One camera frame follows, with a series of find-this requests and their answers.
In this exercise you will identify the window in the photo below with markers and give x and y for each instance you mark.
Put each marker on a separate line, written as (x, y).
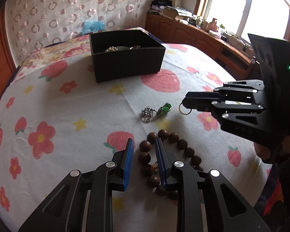
(270, 18)

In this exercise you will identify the floral quilt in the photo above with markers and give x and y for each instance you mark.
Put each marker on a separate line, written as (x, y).
(61, 51)

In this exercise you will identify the pale green jade bangle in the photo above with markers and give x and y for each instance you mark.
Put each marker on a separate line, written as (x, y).
(122, 48)

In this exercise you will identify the pink bottle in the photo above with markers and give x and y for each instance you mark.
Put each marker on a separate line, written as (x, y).
(212, 26)

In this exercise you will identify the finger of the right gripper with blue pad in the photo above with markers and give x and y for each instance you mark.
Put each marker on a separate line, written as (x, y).
(206, 106)
(191, 98)

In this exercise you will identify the strawberry flower print bedsheet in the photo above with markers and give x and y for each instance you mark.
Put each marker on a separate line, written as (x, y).
(56, 118)

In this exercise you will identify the stack of books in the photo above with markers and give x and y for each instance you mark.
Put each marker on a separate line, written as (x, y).
(164, 8)

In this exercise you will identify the blue plastic bag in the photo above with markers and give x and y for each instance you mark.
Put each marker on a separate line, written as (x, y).
(90, 27)

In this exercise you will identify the right hand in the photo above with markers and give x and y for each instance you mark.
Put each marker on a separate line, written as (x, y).
(273, 153)

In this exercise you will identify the pink circle pattern curtain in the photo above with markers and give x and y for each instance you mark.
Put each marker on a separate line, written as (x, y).
(34, 24)

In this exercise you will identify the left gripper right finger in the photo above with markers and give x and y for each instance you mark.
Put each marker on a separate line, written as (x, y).
(169, 173)

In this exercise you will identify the black jewelry box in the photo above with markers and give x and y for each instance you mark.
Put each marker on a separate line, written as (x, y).
(145, 57)

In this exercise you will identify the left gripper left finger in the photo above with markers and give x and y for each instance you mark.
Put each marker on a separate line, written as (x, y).
(123, 160)

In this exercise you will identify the wooden side cabinet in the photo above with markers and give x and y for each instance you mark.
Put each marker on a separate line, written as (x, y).
(227, 56)

